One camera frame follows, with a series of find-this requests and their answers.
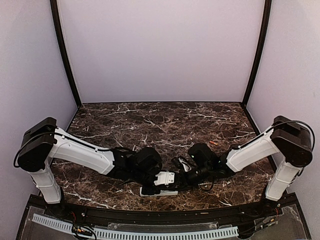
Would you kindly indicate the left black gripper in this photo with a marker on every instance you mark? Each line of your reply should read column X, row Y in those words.
column 146, row 191

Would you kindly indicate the black frame post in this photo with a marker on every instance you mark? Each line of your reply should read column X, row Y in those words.
column 63, row 52
column 258, row 53

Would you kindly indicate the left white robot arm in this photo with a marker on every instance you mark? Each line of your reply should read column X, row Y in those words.
column 46, row 141

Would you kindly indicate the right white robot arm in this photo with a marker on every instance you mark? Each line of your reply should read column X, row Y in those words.
column 294, row 140

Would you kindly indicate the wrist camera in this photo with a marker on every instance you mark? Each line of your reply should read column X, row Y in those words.
column 182, row 163
column 164, row 178

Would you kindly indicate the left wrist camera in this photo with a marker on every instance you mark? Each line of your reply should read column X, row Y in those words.
column 164, row 178

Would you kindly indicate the left black frame post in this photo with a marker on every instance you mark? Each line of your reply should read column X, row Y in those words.
column 63, row 52

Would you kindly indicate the black front rail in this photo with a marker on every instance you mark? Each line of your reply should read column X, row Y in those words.
column 244, row 214

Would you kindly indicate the white remote control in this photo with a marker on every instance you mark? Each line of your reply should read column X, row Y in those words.
column 150, row 192

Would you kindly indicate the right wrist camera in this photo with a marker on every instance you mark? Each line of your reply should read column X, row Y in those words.
column 182, row 163

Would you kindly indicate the right black frame post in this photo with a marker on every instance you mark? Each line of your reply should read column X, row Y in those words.
column 258, row 53

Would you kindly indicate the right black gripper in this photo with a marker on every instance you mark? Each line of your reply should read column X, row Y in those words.
column 185, row 184

